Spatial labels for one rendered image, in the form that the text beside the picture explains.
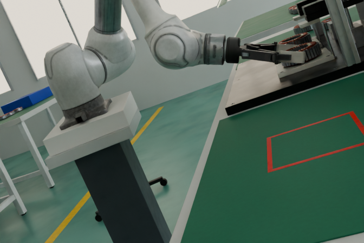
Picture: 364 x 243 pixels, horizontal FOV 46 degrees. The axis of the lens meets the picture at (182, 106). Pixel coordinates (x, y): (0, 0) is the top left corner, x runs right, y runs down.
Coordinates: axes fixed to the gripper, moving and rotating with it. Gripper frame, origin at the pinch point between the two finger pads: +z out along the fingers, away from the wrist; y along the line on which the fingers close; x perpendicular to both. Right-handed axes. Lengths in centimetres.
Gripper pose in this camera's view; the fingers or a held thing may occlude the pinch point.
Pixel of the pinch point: (298, 53)
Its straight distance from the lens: 126.1
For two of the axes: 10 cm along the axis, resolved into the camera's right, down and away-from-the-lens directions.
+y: -1.8, 2.7, -9.5
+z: 9.8, 0.7, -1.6
